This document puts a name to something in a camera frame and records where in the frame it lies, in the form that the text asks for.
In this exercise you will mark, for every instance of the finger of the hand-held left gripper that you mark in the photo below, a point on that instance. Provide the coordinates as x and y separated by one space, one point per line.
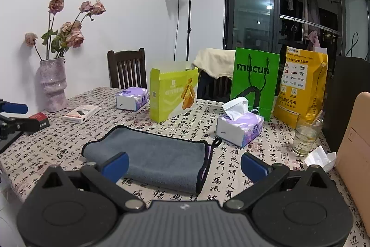
14 108
20 123

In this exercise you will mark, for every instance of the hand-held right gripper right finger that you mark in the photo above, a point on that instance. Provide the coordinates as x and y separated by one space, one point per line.
254 167

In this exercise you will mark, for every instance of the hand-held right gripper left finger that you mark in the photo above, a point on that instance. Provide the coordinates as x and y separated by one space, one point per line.
117 167

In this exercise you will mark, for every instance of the grey towel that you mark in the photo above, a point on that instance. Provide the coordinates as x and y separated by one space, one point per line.
162 154

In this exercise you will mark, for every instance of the red and black box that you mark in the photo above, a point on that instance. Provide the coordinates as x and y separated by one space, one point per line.
40 120

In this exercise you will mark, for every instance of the purple white tissue pack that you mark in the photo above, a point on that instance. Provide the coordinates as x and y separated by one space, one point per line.
131 98
241 127

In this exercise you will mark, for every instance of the pink speckled ceramic vase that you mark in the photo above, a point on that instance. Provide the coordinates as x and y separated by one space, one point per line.
52 85

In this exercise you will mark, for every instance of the clear drinking glass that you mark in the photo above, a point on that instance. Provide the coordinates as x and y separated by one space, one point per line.
306 137

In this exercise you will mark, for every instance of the small white flat box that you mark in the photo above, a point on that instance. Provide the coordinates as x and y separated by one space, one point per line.
81 114

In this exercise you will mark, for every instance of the crumpled white tissue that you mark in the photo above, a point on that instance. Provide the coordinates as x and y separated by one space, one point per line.
319 158

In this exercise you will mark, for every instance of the green paper bag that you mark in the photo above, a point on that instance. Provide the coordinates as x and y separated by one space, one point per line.
254 82

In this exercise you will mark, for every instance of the dark wooden chair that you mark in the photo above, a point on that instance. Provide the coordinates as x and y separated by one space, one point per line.
127 67
215 89

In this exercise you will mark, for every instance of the yellow paper bag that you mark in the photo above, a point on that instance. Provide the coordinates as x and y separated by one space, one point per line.
300 85

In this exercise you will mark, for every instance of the dried pink roses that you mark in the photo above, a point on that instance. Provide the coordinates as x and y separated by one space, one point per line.
72 33

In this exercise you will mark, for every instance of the yellow-green cardboard box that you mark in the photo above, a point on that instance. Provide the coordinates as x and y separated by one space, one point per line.
173 90

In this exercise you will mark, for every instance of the peach flat panel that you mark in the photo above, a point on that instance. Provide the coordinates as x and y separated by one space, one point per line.
357 148

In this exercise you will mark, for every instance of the cream cloth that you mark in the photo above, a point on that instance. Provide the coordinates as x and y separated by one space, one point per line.
214 61

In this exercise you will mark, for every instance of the pink hanging garment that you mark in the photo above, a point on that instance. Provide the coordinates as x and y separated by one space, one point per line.
313 40

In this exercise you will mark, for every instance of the white hanging garment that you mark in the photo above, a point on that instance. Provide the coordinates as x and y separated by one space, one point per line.
305 12

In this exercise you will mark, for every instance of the black framed glass door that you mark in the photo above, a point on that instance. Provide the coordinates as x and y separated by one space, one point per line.
251 4

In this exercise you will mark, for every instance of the grey hanging garment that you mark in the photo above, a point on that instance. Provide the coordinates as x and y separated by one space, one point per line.
314 11

